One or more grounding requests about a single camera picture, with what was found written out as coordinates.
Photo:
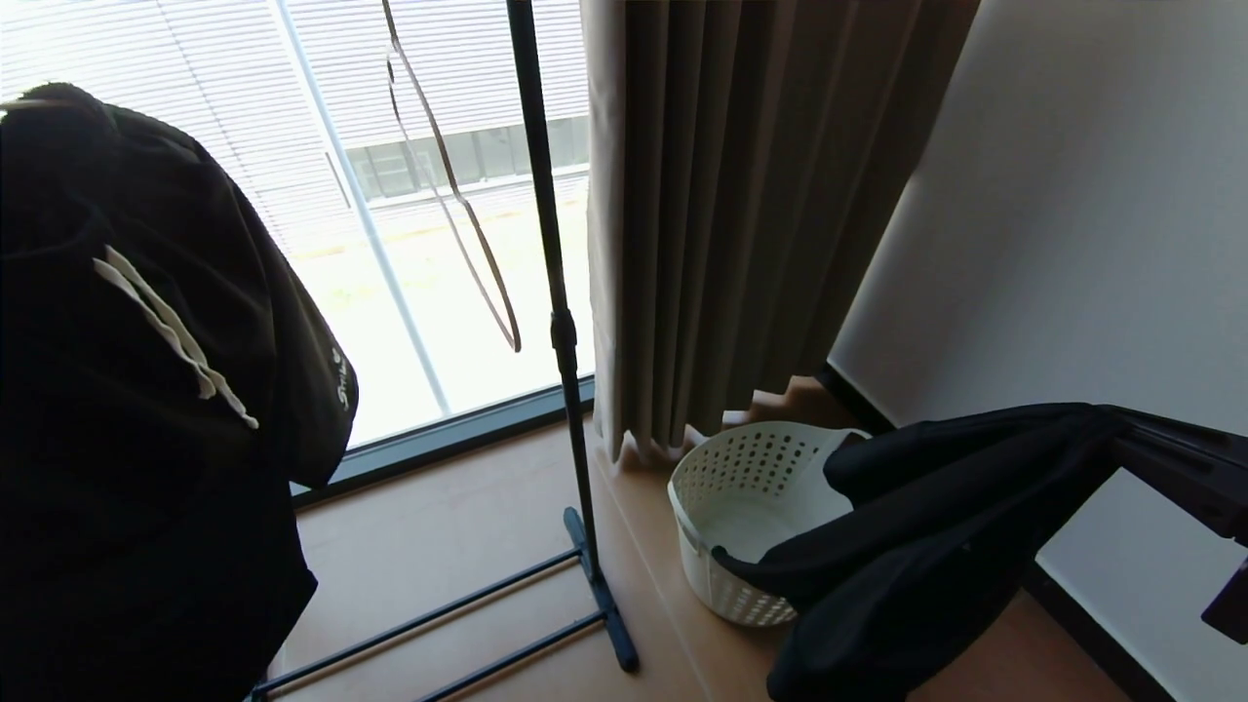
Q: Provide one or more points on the white laundry basket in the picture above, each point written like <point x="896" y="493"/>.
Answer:
<point x="741" y="487"/>

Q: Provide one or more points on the window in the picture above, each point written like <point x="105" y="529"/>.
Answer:
<point x="409" y="273"/>

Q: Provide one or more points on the brown curtain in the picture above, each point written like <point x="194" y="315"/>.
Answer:
<point x="731" y="195"/>

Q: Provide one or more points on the black mesh garment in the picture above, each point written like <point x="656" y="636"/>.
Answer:
<point x="926" y="546"/>

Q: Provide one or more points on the black clothes rack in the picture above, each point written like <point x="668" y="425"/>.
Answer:
<point x="556" y="292"/>

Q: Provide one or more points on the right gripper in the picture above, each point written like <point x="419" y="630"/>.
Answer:
<point x="1230" y="604"/>

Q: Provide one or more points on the black shorts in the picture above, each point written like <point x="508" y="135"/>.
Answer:
<point x="136" y="409"/>

